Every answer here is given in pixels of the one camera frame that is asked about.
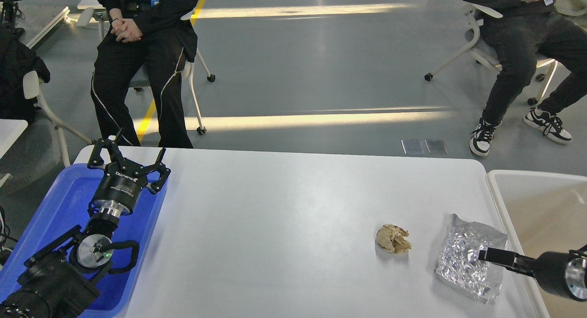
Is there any seated person in black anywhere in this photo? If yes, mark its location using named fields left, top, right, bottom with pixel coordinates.
left=90, top=0, right=199, bottom=149

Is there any metal floor plate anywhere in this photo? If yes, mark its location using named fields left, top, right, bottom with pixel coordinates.
left=424, top=139, right=448, bottom=155
left=401, top=139, right=424, bottom=156

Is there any white chair under person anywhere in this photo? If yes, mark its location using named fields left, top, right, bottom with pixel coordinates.
left=96, top=8, right=216, bottom=136

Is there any beige plastic bin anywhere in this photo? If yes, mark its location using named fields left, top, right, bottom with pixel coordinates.
left=486, top=170, right=587, bottom=318

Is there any crumpled brown paper ball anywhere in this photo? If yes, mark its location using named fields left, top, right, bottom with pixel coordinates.
left=376, top=224, right=412, bottom=254

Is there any grey chair with black coat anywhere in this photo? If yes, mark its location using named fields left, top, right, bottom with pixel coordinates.
left=0, top=27, right=70, bottom=195

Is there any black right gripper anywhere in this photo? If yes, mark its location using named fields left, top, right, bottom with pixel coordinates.
left=478, top=245, right=587, bottom=302

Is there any white side table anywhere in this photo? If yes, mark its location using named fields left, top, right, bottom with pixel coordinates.
left=0, top=119, right=28, bottom=188

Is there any person in dark jeans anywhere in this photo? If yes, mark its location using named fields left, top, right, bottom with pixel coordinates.
left=463, top=0, right=587, bottom=156

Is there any crinkled silver foil bag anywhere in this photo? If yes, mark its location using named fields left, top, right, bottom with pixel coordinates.
left=434, top=214, right=508, bottom=304

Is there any left metal floor plate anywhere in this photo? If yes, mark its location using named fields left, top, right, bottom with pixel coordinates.
left=401, top=139, right=424, bottom=156

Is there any blue plastic tray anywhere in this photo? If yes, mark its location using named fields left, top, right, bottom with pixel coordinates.
left=0, top=164, right=167, bottom=318

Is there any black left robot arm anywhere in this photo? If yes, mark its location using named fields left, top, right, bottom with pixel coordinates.
left=1, top=139, right=171, bottom=318

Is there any white grey office chair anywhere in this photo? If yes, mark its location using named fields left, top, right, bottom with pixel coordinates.
left=424, top=2, right=559, bottom=106

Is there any right metal floor plate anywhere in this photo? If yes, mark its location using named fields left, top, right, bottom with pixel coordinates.
left=424, top=139, right=448, bottom=155

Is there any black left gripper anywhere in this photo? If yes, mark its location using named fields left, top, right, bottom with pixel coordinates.
left=87, top=137, right=171, bottom=216

